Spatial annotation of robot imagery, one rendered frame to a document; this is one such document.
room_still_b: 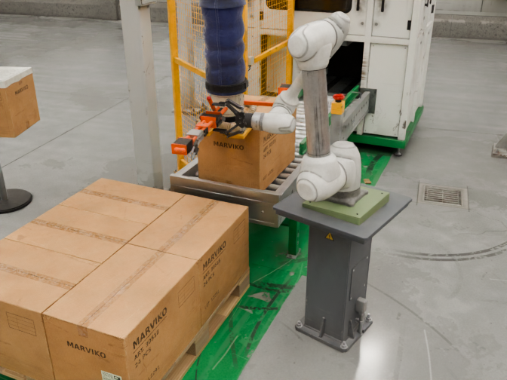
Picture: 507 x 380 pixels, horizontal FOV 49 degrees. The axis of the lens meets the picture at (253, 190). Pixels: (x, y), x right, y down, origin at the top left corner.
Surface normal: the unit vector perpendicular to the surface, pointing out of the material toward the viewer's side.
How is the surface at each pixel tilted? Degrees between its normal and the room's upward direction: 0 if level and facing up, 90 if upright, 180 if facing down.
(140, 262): 0
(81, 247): 0
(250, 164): 90
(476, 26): 90
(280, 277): 0
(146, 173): 90
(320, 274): 90
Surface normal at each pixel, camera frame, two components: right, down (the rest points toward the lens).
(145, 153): -0.39, 0.40
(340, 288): -0.61, 0.34
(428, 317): 0.00, -0.90
